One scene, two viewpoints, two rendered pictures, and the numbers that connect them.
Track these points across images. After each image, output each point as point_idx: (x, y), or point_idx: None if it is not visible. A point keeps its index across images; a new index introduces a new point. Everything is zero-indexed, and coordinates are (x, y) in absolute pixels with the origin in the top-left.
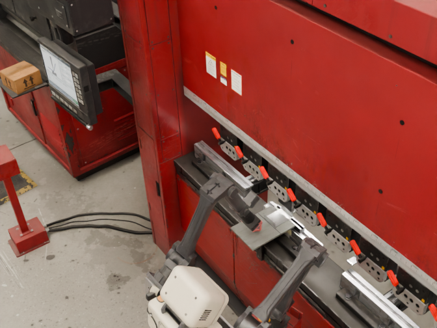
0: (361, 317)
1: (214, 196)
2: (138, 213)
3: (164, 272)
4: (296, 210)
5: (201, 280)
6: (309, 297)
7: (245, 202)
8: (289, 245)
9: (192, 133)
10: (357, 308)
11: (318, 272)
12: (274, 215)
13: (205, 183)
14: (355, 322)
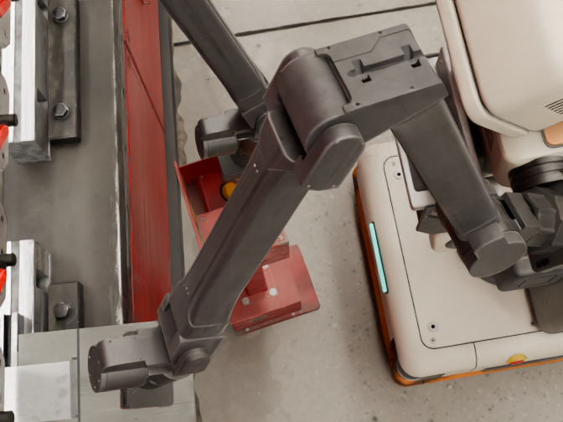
0: (76, 58)
1: (400, 32)
2: None
3: (547, 207)
4: (2, 295)
5: (507, 6)
6: (124, 199)
7: (150, 347)
8: (67, 327)
9: None
10: (67, 79)
11: (60, 223)
12: (42, 409)
13: (409, 90)
14: (94, 67)
